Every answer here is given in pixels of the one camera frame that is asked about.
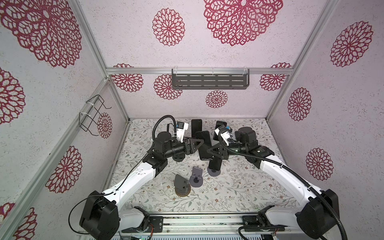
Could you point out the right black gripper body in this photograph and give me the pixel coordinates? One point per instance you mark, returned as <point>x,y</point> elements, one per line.
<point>226,152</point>

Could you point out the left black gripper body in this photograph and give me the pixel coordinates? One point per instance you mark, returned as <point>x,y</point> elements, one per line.
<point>177,146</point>

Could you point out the black phone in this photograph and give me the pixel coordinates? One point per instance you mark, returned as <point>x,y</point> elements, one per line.
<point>180,154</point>
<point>196,126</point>
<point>218,125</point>
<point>203,154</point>
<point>215,164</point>

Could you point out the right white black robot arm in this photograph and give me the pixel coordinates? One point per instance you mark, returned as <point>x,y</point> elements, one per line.
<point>318,210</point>

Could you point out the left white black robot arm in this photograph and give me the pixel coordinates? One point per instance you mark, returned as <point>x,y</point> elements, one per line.
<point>109,201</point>

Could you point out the dark left phone stand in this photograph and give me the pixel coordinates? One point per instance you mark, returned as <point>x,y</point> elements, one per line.
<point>178,158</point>

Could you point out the grey round right stand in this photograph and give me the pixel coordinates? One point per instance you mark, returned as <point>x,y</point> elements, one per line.
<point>213,173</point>

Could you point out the grey round phone stand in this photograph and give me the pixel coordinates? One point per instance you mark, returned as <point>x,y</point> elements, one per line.
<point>196,179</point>

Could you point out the wooden base phone stand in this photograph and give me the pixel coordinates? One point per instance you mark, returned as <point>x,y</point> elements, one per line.
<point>182,186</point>

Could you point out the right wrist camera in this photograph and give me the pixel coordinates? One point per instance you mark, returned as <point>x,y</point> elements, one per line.
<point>226,135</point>

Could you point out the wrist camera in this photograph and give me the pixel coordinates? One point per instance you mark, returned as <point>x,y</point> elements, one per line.
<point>226,135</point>
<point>181,127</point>

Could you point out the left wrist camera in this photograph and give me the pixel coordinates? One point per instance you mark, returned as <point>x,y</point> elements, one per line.
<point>181,127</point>

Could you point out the dark grey wall shelf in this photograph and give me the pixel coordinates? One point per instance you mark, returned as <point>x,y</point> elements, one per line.
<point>209,81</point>

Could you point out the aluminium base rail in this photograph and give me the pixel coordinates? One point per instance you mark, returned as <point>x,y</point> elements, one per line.
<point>216,223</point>

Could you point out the black wire wall rack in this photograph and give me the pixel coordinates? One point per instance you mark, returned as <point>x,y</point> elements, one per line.
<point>90,117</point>

